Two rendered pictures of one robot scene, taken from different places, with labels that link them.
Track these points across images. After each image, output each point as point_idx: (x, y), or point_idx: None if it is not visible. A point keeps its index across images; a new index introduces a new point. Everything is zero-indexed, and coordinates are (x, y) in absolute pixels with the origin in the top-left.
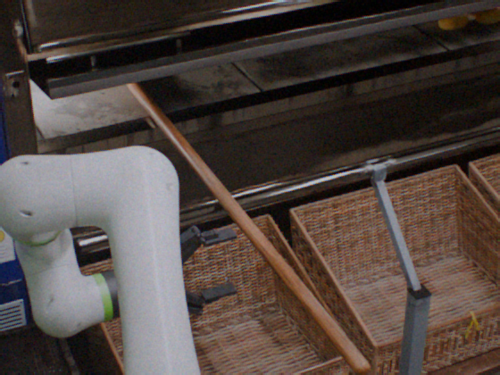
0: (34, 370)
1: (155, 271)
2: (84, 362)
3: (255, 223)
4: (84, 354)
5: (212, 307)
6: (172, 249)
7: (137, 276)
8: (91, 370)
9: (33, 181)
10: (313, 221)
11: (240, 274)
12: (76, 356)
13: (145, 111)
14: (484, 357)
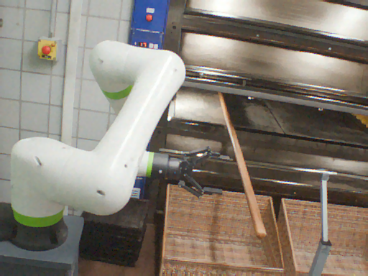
0: (126, 214)
1: (143, 98)
2: (158, 232)
3: (262, 198)
4: (160, 229)
5: (228, 231)
6: (159, 95)
7: (133, 98)
8: (159, 236)
9: (109, 47)
10: (292, 209)
11: (246, 221)
12: (156, 229)
13: (226, 123)
14: None
